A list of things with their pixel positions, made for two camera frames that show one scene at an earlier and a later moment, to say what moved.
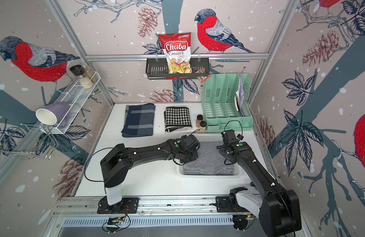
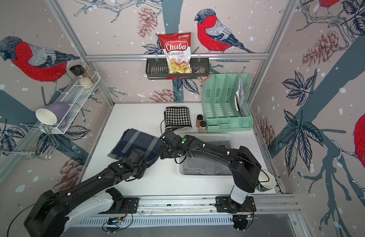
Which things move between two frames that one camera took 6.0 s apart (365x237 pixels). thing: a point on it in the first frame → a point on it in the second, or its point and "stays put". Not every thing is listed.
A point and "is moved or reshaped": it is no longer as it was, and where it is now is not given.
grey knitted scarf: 209,161 stays put
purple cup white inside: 53,113 stays put
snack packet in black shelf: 201,79 stays put
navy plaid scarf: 139,120 is moved or reshaped
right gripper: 221,151 → 163,153
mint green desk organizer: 227,101 stays put
